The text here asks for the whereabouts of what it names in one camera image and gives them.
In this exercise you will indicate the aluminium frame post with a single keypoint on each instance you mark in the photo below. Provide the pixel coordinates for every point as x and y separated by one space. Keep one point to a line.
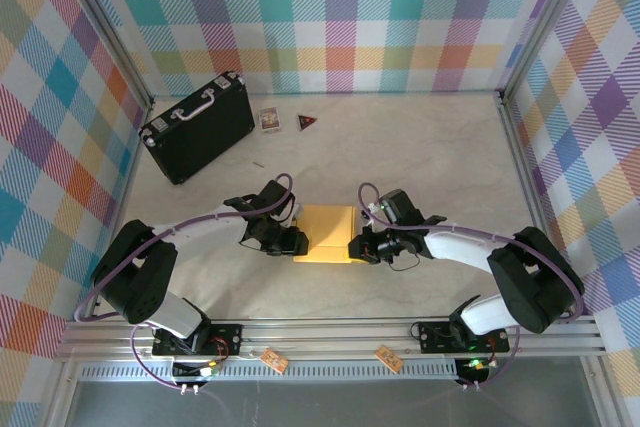
602 397
546 22
62 397
114 29

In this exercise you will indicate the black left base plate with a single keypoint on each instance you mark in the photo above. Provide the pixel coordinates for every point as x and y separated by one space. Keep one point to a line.
227 337

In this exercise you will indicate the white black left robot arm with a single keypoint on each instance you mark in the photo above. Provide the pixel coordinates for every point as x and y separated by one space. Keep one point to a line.
210 229

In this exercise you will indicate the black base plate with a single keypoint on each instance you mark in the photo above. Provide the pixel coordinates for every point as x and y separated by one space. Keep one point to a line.
227 337
430 337

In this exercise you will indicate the orange paper tag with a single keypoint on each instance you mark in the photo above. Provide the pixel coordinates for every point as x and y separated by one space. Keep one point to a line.
274 361
389 359

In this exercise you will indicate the black briefcase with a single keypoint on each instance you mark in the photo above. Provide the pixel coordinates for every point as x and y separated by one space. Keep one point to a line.
205 142

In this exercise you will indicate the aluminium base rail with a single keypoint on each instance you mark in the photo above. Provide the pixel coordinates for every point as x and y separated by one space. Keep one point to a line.
325 334

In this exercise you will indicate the black red triangular box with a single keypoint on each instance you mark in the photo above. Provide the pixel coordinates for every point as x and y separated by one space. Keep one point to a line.
305 121

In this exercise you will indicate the black connector bracket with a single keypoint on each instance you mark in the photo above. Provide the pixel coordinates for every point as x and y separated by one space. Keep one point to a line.
192 371
472 369

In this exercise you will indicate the aluminium side rail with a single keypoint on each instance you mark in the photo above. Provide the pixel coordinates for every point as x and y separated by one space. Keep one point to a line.
522 167

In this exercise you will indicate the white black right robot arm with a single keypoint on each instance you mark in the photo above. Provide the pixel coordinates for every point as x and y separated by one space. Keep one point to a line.
460 247

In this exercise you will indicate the playing card box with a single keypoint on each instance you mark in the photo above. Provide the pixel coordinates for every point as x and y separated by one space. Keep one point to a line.
270 119

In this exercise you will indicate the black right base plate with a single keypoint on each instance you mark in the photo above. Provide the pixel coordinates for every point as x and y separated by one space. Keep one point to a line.
430 337

